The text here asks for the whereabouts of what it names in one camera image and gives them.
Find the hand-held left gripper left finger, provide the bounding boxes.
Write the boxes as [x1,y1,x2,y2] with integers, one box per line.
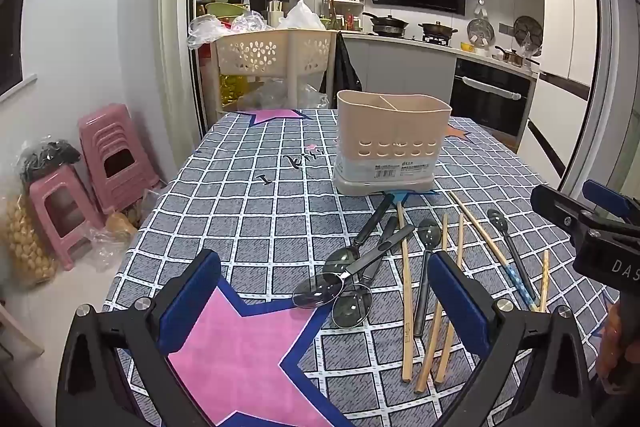
[56,249,223,427]

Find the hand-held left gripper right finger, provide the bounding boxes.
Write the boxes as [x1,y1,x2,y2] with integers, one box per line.
[427,251,608,427]

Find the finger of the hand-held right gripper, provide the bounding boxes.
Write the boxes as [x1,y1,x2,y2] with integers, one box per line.
[530,183,593,242]
[582,179,640,224]

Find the plain wooden chopstick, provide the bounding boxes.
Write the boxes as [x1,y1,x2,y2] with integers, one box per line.
[396,202,416,383]
[434,213,466,384]
[536,249,551,314]
[414,213,449,395]

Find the black plastic spoon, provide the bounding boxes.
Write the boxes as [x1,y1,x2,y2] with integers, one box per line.
[412,218,443,338]
[323,196,396,277]
[291,223,417,309]
[486,208,538,308]
[331,217,401,328]

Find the blue patterned wooden chopstick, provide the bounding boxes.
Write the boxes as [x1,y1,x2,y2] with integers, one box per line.
[447,191,538,312]

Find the beige plastic utensil holder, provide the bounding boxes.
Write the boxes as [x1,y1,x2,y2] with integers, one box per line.
[332,90,453,196]

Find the person's right hand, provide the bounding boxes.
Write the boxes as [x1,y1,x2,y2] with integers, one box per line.
[597,302,626,380]

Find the crumpled clear plastic bag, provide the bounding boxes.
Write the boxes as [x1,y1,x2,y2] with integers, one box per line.
[90,189,151,273]

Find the grey checked star tablecloth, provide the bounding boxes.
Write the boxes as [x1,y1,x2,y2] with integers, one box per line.
[102,108,621,427]

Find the black built-in oven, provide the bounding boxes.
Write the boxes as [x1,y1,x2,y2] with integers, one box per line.
[449,58,536,140]

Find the small metal pot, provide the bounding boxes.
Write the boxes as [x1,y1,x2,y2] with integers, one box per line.
[495,47,526,66]

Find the white refrigerator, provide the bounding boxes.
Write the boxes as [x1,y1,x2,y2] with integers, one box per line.
[520,0,608,180]

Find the low pink plastic stool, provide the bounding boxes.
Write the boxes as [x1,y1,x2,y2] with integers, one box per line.
[27,167,106,273]

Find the bag of yellow round items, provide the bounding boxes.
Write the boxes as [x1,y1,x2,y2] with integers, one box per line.
[0,194,56,288]

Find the tall stack of pink stools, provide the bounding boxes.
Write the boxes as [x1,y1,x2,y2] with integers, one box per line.
[77,103,163,215]

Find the round metal strainer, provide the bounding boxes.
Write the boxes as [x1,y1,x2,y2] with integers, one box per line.
[467,18,496,45]

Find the clear bag with dark contents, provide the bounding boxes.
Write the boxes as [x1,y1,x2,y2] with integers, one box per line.
[17,136,83,182]

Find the grey kitchen counter cabinet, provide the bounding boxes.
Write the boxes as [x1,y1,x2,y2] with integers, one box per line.
[340,32,458,118]

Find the dark wok with lid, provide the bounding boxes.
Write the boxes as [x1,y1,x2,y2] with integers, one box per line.
[417,21,458,42]

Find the beige perforated basket trolley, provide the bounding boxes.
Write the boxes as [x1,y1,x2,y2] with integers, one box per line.
[210,28,337,122]

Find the black hanging bag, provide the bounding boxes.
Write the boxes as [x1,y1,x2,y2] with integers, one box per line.
[320,32,363,110]

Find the black wok with lid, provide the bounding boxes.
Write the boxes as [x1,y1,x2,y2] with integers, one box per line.
[362,12,410,36]

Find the clear plastic bags heap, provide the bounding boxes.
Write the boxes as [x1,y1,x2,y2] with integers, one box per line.
[187,12,271,50]

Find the green plastic basin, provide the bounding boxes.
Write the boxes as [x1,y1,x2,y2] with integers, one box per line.
[205,2,248,18]

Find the spice rack with bottles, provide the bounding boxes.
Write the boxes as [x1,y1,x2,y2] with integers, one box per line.
[320,0,365,32]

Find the whitish plastic bag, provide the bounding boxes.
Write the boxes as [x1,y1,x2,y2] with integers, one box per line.
[272,0,326,31]

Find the dark window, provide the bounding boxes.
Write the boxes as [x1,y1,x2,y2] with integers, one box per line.
[0,0,36,98]

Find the round dark wire rack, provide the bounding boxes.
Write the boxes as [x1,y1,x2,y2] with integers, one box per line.
[514,16,543,45]

